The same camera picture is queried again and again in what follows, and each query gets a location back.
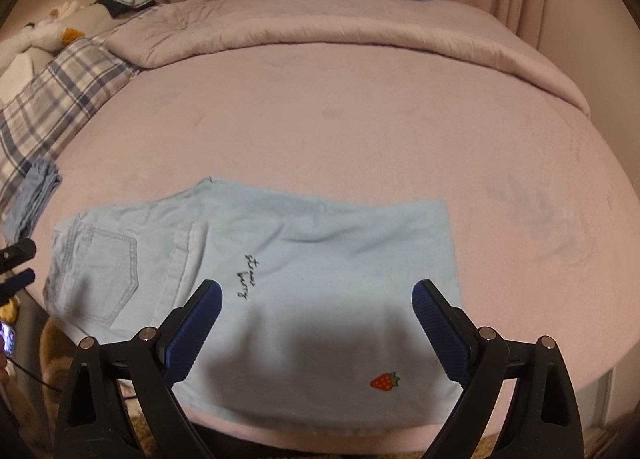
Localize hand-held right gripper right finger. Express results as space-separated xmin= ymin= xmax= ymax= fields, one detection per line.
xmin=411 ymin=279 xmax=583 ymax=459

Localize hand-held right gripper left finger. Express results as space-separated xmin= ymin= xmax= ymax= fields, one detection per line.
xmin=54 ymin=279 xmax=223 ymax=459

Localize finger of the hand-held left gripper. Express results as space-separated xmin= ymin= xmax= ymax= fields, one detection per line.
xmin=0 ymin=267 xmax=36 ymax=302
xmin=0 ymin=238 xmax=37 ymax=268

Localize light blue strawberry pants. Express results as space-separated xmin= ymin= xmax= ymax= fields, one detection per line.
xmin=42 ymin=176 xmax=463 ymax=437

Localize small dark device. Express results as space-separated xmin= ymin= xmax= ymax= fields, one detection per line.
xmin=0 ymin=320 xmax=17 ymax=355

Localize folded blue cloth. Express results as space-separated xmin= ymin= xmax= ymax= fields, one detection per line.
xmin=2 ymin=158 xmax=63 ymax=242

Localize plaid pillow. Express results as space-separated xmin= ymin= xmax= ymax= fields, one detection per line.
xmin=0 ymin=36 xmax=143 ymax=225

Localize white cloth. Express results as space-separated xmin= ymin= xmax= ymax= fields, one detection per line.
xmin=0 ymin=52 xmax=37 ymax=101

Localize white plush toy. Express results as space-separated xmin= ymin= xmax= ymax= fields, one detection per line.
xmin=0 ymin=0 xmax=113 ymax=71

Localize pink quilt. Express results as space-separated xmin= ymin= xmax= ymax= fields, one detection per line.
xmin=102 ymin=0 xmax=592 ymax=120

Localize black cable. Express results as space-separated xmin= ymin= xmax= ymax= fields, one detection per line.
xmin=7 ymin=353 xmax=66 ymax=396

